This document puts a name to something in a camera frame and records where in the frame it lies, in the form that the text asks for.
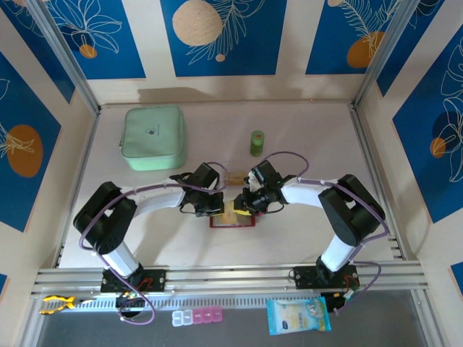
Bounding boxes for aluminium frame post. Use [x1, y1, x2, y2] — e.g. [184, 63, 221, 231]
[27, 0, 101, 115]
[352, 0, 413, 109]

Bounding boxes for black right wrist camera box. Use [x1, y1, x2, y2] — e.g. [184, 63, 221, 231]
[249, 160, 284, 186]

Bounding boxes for orange credit card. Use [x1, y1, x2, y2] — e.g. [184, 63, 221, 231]
[227, 169, 251, 188]

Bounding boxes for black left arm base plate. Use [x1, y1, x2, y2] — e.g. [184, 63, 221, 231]
[100, 267, 168, 294]

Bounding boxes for yellow black pliers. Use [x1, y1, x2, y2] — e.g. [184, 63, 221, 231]
[40, 294, 97, 316]

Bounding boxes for green cylindrical bottle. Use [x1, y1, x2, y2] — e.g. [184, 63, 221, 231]
[250, 129, 266, 157]

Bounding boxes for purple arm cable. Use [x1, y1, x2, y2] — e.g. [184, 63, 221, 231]
[259, 150, 391, 316]
[78, 161, 229, 327]

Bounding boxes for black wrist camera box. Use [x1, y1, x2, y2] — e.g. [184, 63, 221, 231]
[249, 160, 284, 186]
[190, 162, 221, 192]

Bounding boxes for white pink pill organizer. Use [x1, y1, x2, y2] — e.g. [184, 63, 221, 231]
[171, 307, 224, 327]

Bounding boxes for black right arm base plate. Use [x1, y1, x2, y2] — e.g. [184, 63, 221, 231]
[293, 265, 360, 290]

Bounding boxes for aluminium side rail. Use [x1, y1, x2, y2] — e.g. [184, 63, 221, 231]
[349, 108, 413, 261]

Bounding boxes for mint green zipper pouch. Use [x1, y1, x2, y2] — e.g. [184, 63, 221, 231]
[119, 105, 189, 171]

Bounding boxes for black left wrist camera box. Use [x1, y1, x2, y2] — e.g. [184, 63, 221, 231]
[190, 162, 221, 192]

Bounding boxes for grey metal shelf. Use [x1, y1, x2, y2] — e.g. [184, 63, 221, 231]
[21, 288, 446, 347]

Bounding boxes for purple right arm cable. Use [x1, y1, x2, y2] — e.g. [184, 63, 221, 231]
[259, 150, 391, 316]

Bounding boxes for slotted grey cable duct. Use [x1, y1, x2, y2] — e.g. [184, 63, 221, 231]
[77, 294, 326, 310]

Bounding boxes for red leather card holder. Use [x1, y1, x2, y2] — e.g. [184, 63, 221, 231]
[208, 212, 257, 229]

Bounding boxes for blue white wipes packet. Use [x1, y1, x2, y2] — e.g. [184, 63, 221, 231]
[266, 296, 332, 336]

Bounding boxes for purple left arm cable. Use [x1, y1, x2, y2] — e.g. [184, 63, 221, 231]
[78, 161, 229, 327]

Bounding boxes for aluminium front rail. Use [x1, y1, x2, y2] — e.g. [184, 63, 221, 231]
[30, 260, 430, 296]

